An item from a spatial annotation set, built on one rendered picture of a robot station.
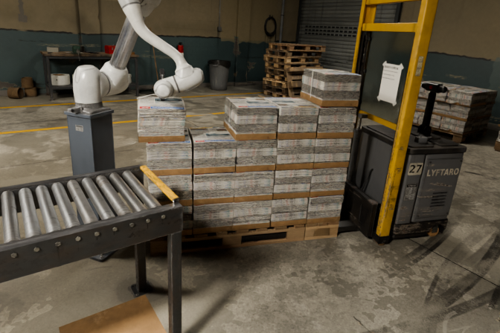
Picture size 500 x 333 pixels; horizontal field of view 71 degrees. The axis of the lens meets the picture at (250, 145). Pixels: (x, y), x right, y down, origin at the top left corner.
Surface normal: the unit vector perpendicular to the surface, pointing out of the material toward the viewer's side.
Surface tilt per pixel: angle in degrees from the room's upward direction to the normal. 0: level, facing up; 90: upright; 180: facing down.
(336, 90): 90
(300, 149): 90
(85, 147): 90
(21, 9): 90
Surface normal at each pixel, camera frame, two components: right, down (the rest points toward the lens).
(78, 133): -0.35, 0.27
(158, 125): 0.25, 0.47
